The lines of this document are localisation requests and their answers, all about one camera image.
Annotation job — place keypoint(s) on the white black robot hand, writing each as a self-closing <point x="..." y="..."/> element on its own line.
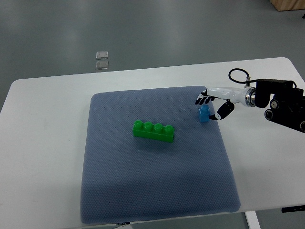
<point x="231" y="96"/>

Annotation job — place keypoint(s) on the blue single-stud block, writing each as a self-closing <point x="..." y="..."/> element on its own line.
<point x="203" y="113"/>

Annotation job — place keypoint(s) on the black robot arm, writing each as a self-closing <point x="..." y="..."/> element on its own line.
<point x="286" y="102"/>

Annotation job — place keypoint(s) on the green four-stud block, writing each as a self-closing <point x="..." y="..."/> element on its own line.
<point x="153" y="131"/>

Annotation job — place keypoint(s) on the wooden box corner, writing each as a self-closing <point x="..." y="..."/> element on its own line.
<point x="287" y="5"/>

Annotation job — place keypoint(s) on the black table control panel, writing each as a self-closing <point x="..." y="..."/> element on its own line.
<point x="293" y="209"/>

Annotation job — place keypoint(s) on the white table leg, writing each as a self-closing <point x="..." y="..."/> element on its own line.
<point x="252" y="220"/>

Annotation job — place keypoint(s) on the blue-grey fabric mat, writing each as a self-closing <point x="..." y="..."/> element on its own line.
<point x="127" y="178"/>

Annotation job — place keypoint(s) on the upper metal floor plate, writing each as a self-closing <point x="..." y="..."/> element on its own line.
<point x="101" y="55"/>

